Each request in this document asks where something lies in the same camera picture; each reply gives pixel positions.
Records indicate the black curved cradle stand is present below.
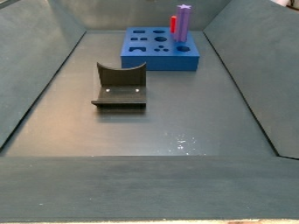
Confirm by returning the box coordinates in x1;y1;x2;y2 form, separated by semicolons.
91;64;147;107

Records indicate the purple star peg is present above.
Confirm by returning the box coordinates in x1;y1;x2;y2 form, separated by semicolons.
173;4;192;42

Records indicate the red rounded peg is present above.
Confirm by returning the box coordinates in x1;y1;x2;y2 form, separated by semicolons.
169;16;176;33

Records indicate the blue shape sorter block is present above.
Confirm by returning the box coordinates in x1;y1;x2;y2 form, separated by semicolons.
120;27;200;71

